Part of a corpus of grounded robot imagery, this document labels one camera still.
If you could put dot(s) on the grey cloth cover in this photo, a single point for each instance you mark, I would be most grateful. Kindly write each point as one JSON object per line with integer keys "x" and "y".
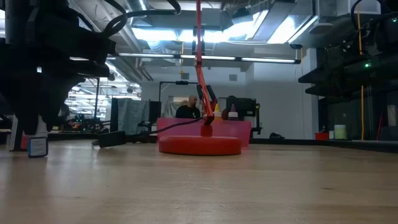
{"x": 133, "y": 115}

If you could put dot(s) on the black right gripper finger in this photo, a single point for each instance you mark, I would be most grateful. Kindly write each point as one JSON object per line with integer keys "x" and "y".
{"x": 326, "y": 74}
{"x": 329, "y": 89}

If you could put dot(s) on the red desk lamp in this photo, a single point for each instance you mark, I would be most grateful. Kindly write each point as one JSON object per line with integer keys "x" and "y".
{"x": 199, "y": 146}

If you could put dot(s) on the small red tub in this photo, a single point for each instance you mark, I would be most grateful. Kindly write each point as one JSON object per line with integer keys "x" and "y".
{"x": 321, "y": 136}

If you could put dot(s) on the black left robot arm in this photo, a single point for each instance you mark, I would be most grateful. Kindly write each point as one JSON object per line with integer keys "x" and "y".
{"x": 31, "y": 15}

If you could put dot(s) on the person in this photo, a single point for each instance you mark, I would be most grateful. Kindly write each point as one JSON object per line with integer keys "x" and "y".
{"x": 188, "y": 112}

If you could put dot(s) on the pink translucent plastic bin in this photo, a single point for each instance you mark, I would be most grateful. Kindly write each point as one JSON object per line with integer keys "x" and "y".
{"x": 180, "y": 127}

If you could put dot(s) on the large purple food coloring bottle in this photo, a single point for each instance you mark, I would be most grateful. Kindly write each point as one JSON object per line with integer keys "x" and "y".
{"x": 233, "y": 113}

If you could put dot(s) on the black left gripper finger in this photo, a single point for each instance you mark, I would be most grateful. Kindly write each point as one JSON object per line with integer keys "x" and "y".
{"x": 26, "y": 105}
{"x": 63, "y": 99}

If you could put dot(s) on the pale green cup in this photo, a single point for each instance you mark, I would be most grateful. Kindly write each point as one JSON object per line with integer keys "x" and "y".
{"x": 339, "y": 132}

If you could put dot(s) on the black monitor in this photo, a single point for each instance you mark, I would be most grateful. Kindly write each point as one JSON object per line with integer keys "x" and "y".
{"x": 245, "y": 107}

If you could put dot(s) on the small blue-label coloring bottle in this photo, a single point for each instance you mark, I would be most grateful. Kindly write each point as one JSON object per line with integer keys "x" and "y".
{"x": 37, "y": 147}

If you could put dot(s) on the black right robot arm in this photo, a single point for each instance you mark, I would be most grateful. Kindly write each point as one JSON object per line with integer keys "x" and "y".
{"x": 385, "y": 37}

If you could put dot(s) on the white ceiling box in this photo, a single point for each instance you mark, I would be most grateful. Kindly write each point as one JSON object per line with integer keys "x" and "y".
{"x": 367, "y": 6}

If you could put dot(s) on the long ceiling light bar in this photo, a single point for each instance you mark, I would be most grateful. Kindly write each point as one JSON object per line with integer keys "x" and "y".
{"x": 149, "y": 55}

